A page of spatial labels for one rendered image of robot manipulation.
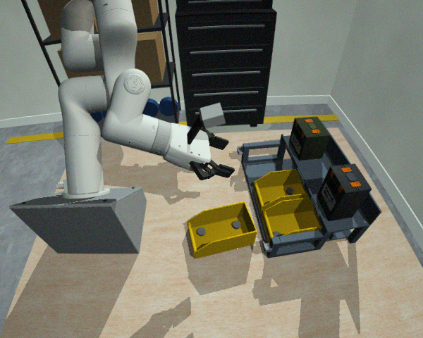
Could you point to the yellow bin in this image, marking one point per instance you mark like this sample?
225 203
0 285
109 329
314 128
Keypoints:
290 217
272 187
220 234

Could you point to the black case with orange latches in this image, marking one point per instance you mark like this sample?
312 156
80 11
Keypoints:
343 191

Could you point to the dark green case with orange latches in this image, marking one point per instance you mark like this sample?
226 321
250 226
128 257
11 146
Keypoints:
309 138

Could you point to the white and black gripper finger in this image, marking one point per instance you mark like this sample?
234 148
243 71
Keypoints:
215 141
220 170

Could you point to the dark grey bin shelf rack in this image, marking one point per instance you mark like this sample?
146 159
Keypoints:
312 173

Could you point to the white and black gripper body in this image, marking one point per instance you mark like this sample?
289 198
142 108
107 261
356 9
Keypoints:
180 153

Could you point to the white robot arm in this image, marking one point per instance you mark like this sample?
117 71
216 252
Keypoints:
112 50

